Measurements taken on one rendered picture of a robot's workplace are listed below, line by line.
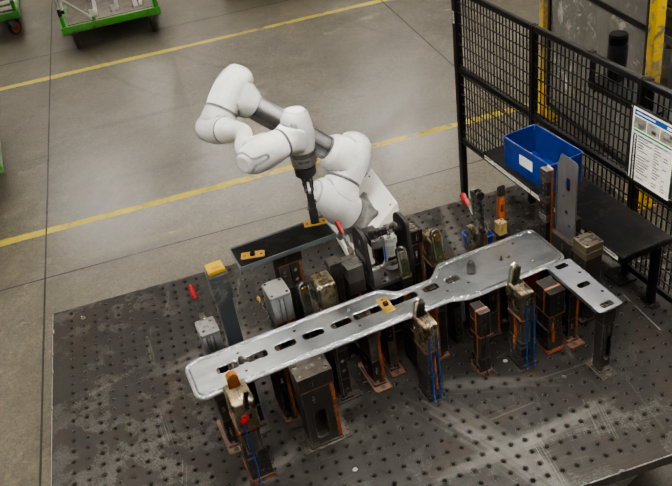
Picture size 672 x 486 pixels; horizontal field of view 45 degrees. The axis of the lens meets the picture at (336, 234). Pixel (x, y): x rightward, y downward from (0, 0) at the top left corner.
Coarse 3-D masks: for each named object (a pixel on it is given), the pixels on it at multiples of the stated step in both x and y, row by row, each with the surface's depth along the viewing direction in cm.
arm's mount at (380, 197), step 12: (372, 180) 354; (360, 192) 358; (372, 192) 351; (384, 192) 344; (372, 204) 347; (384, 204) 340; (396, 204) 334; (384, 216) 337; (336, 228) 361; (348, 240) 350
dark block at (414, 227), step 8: (416, 224) 294; (416, 232) 291; (416, 240) 293; (416, 248) 296; (416, 256) 298; (416, 264) 300; (416, 272) 302; (416, 280) 304; (424, 280) 306; (416, 296) 308
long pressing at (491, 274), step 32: (480, 256) 293; (512, 256) 290; (544, 256) 288; (416, 288) 283; (448, 288) 281; (480, 288) 278; (320, 320) 276; (352, 320) 274; (384, 320) 272; (224, 352) 269; (256, 352) 267; (288, 352) 265; (320, 352) 264; (192, 384) 259; (224, 384) 257
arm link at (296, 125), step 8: (288, 112) 261; (296, 112) 261; (304, 112) 262; (288, 120) 261; (296, 120) 261; (304, 120) 262; (280, 128) 262; (288, 128) 261; (296, 128) 262; (304, 128) 262; (312, 128) 266; (288, 136) 260; (296, 136) 261; (304, 136) 263; (312, 136) 266; (296, 144) 262; (304, 144) 265; (312, 144) 268; (296, 152) 265; (304, 152) 268
